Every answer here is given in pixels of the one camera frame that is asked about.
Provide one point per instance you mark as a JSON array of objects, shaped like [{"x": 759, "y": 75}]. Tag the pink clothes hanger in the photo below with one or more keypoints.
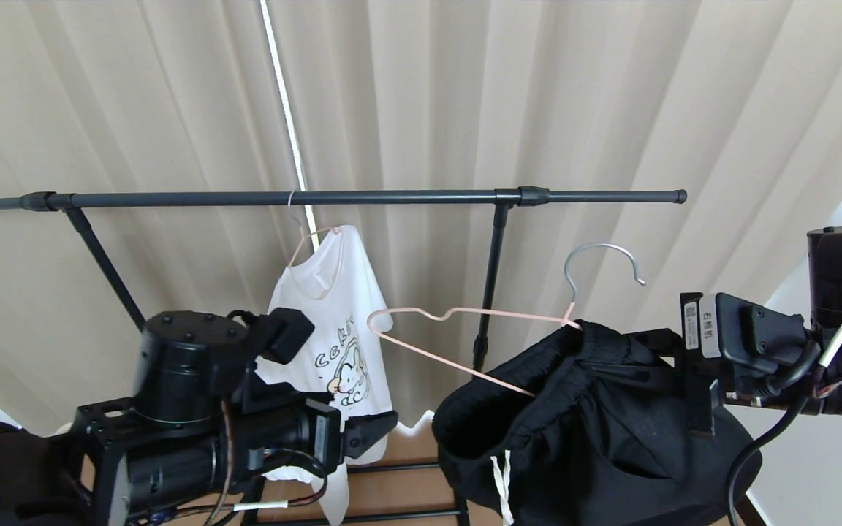
[
  {"x": 300, "y": 237},
  {"x": 428, "y": 315}
]

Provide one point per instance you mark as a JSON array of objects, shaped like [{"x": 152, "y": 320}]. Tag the white printed t-shirt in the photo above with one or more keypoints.
[{"x": 340, "y": 329}]

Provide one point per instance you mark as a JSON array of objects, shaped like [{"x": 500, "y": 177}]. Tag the beige curtain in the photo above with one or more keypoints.
[{"x": 465, "y": 88}]

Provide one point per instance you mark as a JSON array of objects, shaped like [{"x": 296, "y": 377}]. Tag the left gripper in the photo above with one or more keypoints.
[{"x": 245, "y": 453}]

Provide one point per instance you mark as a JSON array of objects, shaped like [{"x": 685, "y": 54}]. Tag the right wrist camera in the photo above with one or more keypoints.
[{"x": 750, "y": 336}]

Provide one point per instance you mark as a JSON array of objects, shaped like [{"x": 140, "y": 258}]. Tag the black garment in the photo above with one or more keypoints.
[{"x": 596, "y": 438}]

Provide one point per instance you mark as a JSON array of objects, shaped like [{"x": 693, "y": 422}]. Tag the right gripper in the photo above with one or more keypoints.
[{"x": 702, "y": 402}]

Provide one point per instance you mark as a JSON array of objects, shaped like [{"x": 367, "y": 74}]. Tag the black clothes rack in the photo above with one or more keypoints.
[{"x": 245, "y": 198}]

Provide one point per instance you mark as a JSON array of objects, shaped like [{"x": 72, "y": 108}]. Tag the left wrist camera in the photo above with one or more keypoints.
[{"x": 286, "y": 332}]

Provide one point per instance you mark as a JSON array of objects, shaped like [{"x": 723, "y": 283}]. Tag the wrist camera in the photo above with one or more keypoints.
[
  {"x": 750, "y": 336},
  {"x": 286, "y": 332}
]

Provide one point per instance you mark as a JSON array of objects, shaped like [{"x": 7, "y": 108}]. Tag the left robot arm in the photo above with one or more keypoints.
[{"x": 187, "y": 365}]

